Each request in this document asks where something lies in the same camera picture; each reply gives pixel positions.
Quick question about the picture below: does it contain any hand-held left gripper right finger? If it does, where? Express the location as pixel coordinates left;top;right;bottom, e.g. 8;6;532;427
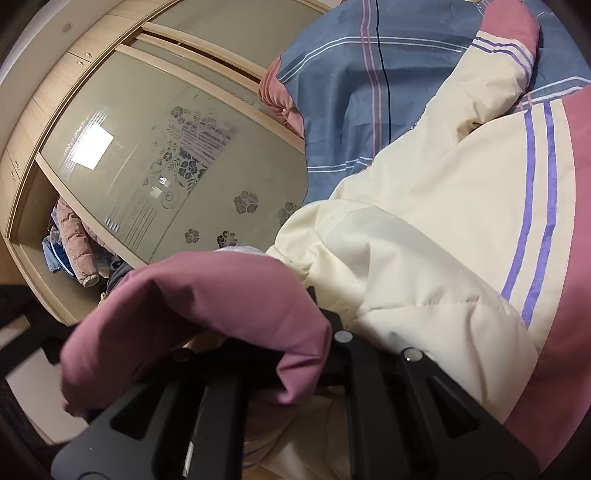
305;286;542;480

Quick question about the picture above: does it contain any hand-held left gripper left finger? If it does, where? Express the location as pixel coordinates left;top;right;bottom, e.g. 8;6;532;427
51;347;286;480

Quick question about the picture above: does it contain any cream and pink padded jacket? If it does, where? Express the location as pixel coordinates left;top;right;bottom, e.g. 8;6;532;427
60;0;591;480

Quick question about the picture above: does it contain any dark clothing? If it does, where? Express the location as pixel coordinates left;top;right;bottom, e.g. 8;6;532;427
99;257;140;306

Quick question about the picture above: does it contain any blue garment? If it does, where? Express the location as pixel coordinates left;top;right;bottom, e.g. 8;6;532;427
41;234;77;278

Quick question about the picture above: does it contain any floral frosted sliding door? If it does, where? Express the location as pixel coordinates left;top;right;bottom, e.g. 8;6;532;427
37;44;310;274

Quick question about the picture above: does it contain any blue plaid bed sheet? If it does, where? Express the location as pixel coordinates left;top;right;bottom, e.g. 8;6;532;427
259;0;591;208

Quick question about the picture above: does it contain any wooden wardrobe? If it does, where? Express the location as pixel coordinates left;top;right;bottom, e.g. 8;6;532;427
0;0;334;334

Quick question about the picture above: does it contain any plain frosted sliding door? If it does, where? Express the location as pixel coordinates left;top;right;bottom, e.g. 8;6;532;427
128;0;334;85

